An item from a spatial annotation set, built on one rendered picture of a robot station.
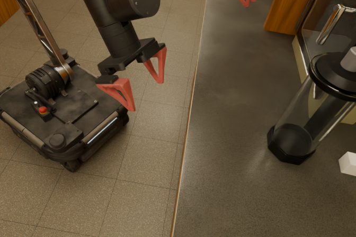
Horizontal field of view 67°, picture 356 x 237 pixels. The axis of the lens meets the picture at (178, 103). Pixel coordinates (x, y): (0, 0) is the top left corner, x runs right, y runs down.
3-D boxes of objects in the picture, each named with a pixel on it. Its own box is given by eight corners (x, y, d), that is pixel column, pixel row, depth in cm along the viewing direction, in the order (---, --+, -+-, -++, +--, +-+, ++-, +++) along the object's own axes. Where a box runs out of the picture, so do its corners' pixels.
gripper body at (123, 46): (159, 46, 50) (144, 7, 47) (125, 73, 44) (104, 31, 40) (135, 48, 54) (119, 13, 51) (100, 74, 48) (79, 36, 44)
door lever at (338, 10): (340, 51, 57) (337, 43, 59) (368, 9, 50) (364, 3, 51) (315, 46, 57) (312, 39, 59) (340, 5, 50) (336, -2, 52)
